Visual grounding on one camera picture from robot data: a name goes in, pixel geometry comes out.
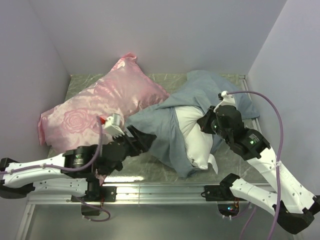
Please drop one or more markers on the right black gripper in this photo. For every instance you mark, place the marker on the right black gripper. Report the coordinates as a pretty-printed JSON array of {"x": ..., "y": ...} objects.
[{"x": 204, "y": 122}]

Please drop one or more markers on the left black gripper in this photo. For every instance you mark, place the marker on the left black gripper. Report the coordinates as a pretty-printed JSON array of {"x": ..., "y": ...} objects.
[{"x": 140, "y": 142}]

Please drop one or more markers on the white pillow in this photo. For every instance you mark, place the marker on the white pillow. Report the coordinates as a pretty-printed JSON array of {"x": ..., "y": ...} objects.
[{"x": 198, "y": 144}]

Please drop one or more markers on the blue and beige pillowcase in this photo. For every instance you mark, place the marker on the blue and beige pillowcase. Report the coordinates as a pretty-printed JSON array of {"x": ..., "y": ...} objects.
[{"x": 200, "y": 90}]

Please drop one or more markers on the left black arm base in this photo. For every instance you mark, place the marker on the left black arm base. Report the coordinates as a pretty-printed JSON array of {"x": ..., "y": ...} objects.
[{"x": 105, "y": 193}]

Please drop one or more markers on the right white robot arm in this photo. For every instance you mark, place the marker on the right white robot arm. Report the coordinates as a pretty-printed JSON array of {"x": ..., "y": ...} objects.
[{"x": 293, "y": 206}]

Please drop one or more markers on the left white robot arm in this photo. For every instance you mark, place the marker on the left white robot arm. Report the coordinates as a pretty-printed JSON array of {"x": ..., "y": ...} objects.
[{"x": 75, "y": 172}]

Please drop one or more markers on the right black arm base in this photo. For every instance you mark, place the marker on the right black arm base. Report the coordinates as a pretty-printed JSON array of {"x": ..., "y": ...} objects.
[{"x": 228, "y": 205}]

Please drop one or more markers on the pink satin rose pillow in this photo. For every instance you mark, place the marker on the pink satin rose pillow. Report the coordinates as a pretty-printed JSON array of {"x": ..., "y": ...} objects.
[{"x": 124, "y": 90}]

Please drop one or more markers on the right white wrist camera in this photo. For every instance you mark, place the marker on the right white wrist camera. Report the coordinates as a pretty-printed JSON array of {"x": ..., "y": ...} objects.
[{"x": 226, "y": 99}]

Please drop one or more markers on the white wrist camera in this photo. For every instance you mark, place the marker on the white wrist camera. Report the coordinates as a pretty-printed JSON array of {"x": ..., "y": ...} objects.
[
  {"x": 111, "y": 125},
  {"x": 226, "y": 99}
]

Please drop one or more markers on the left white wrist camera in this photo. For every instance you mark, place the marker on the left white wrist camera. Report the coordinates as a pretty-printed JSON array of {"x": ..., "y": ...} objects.
[{"x": 111, "y": 125}]

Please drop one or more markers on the aluminium rail frame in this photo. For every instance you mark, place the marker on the aluminium rail frame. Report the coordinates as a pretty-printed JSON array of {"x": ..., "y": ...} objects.
[{"x": 141, "y": 212}]

